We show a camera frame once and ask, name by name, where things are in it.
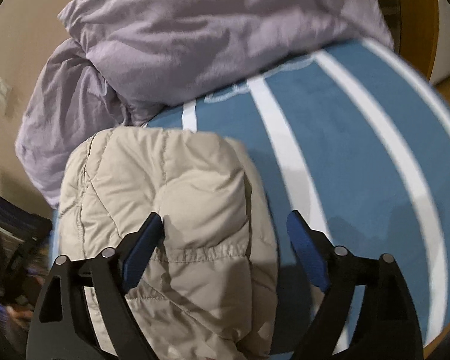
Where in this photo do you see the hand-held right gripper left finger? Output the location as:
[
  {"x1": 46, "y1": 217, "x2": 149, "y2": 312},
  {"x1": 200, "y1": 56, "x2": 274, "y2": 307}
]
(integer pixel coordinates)
[{"x1": 25, "y1": 212, "x2": 166, "y2": 360}]

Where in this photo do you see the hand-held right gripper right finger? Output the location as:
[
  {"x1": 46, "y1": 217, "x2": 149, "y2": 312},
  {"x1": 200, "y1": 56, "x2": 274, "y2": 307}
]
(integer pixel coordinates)
[{"x1": 286, "y1": 210, "x2": 424, "y2": 360}]

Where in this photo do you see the beige puffer jacket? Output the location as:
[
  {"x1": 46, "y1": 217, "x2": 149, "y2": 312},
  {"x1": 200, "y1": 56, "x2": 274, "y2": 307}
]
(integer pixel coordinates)
[{"x1": 57, "y1": 127, "x2": 281, "y2": 360}]

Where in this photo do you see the blue white striped bed sheet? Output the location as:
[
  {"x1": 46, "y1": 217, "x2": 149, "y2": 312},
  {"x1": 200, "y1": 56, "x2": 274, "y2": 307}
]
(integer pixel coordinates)
[{"x1": 144, "y1": 38, "x2": 450, "y2": 360}]

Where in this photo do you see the lavender duvet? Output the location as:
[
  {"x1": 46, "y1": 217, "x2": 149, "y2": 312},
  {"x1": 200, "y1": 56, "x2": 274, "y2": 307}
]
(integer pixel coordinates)
[{"x1": 15, "y1": 0, "x2": 395, "y2": 208}]

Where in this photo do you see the dark wall picture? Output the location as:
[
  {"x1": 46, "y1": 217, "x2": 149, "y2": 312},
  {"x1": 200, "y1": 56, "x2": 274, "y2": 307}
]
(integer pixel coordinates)
[{"x1": 0, "y1": 188, "x2": 54, "y2": 242}]

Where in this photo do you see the white wall light switch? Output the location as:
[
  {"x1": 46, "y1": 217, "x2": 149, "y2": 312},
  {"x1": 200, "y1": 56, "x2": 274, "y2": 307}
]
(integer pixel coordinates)
[{"x1": 0, "y1": 77, "x2": 13, "y2": 116}]

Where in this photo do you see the wooden door frame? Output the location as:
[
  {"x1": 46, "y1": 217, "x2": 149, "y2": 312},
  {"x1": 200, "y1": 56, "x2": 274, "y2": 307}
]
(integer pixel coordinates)
[{"x1": 395, "y1": 0, "x2": 440, "y2": 85}]

